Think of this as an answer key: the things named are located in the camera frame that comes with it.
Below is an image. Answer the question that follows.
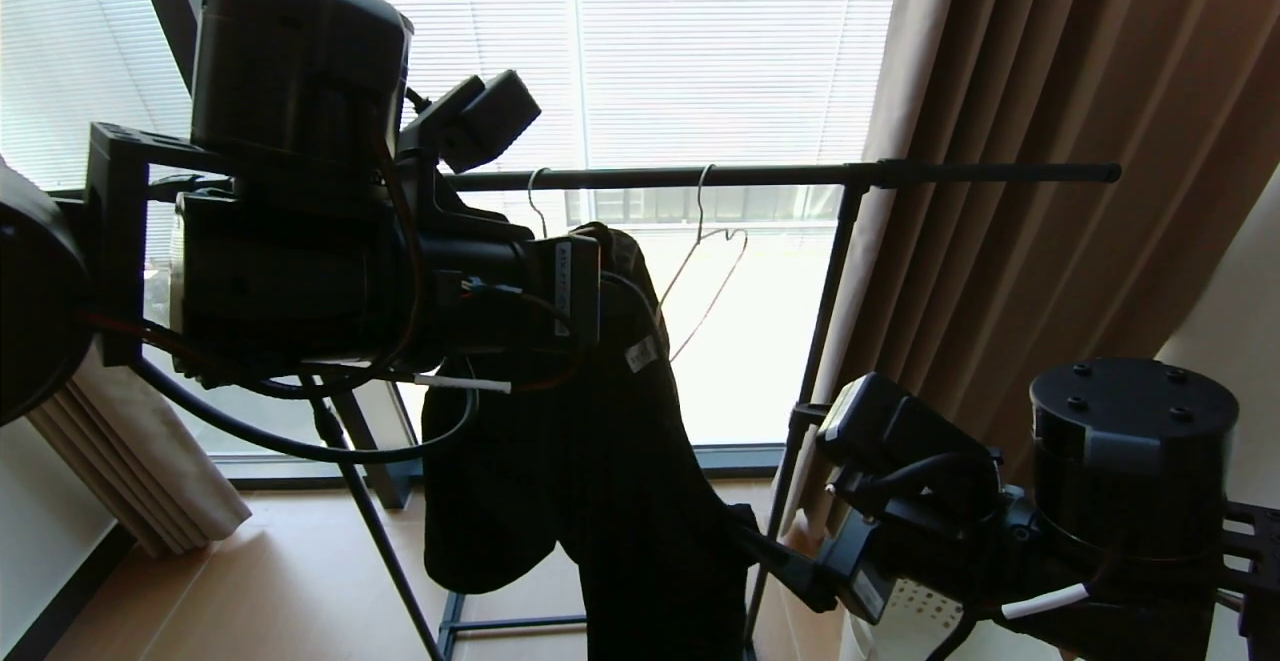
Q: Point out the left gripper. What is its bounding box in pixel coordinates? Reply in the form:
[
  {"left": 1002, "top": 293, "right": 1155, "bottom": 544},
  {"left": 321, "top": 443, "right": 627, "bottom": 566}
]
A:
[{"left": 415, "top": 229, "right": 603, "bottom": 364}]

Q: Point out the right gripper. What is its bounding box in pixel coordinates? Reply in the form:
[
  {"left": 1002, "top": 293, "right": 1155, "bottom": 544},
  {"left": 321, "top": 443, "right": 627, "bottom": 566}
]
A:
[{"left": 815, "top": 496, "right": 1011, "bottom": 627}]

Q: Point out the pink clothes hanger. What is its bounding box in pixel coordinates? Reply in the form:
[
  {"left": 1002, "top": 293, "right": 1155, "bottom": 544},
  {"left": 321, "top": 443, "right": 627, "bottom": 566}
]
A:
[
  {"left": 655, "top": 163, "right": 750, "bottom": 364},
  {"left": 526, "top": 167, "right": 553, "bottom": 242}
]

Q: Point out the black garment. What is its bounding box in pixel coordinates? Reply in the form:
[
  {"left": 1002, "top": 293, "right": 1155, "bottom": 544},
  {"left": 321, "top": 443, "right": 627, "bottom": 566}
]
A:
[
  {"left": 420, "top": 381, "right": 576, "bottom": 597},
  {"left": 555, "top": 221, "right": 766, "bottom": 661}
]

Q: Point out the white laundry basket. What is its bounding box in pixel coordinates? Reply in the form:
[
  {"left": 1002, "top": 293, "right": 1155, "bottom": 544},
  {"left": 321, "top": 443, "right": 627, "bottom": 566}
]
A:
[{"left": 840, "top": 576, "right": 1066, "bottom": 661}]

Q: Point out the black clothes rack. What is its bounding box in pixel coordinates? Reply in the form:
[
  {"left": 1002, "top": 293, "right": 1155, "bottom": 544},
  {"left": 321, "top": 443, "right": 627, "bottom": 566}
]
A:
[{"left": 45, "top": 159, "right": 1123, "bottom": 661}]

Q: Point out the window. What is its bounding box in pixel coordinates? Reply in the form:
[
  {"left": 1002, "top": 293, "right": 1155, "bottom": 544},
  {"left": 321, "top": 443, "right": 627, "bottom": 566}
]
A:
[{"left": 0, "top": 0, "right": 911, "bottom": 487}]

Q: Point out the brown curtain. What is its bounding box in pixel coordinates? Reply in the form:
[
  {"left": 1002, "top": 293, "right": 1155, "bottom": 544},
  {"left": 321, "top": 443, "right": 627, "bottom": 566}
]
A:
[
  {"left": 775, "top": 0, "right": 1280, "bottom": 542},
  {"left": 28, "top": 346, "right": 253, "bottom": 557}
]

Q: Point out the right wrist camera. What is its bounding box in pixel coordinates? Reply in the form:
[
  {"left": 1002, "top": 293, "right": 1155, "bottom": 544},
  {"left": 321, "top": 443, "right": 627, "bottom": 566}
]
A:
[{"left": 815, "top": 373, "right": 1003, "bottom": 517}]

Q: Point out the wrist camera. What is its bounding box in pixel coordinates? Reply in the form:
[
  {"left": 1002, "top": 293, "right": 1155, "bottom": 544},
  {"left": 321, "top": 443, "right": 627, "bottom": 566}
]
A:
[
  {"left": 398, "top": 69, "right": 543, "bottom": 174},
  {"left": 815, "top": 373, "right": 1003, "bottom": 517}
]

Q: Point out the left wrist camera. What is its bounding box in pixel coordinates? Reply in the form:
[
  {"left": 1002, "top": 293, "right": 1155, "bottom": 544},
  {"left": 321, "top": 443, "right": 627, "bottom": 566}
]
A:
[{"left": 398, "top": 69, "right": 543, "bottom": 174}]

